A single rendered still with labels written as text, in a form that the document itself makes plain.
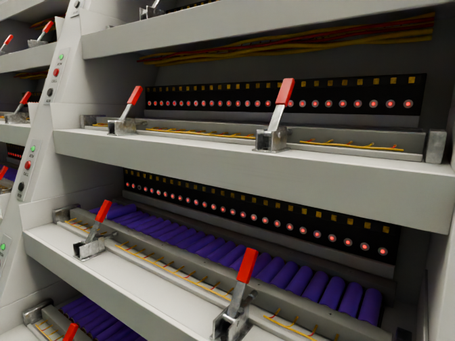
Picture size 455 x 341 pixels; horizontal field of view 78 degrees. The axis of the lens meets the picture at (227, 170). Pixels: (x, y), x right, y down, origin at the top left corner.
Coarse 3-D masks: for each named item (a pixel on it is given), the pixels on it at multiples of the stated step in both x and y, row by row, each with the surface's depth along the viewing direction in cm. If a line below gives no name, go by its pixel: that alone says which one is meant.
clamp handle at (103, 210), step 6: (102, 204) 45; (108, 204) 44; (102, 210) 44; (96, 216) 44; (102, 216) 44; (96, 222) 44; (102, 222) 44; (96, 228) 43; (90, 234) 43; (90, 240) 43
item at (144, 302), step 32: (96, 192) 62; (128, 192) 63; (32, 224) 52; (224, 224) 48; (32, 256) 50; (64, 256) 43; (96, 256) 43; (320, 256) 39; (352, 256) 37; (96, 288) 38; (128, 288) 35; (160, 288) 36; (128, 320) 35; (160, 320) 31; (192, 320) 30; (288, 320) 31; (384, 320) 31; (416, 320) 31
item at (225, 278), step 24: (72, 216) 55; (120, 240) 47; (144, 240) 43; (168, 264) 39; (192, 264) 38; (216, 264) 37; (264, 288) 32; (288, 312) 30; (312, 312) 28; (336, 312) 29; (336, 336) 27; (360, 336) 26; (384, 336) 26
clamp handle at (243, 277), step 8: (248, 248) 30; (248, 256) 30; (256, 256) 30; (248, 264) 29; (240, 272) 29; (248, 272) 29; (240, 280) 29; (248, 280) 29; (240, 288) 29; (232, 296) 29; (240, 296) 28; (232, 304) 28; (232, 312) 28
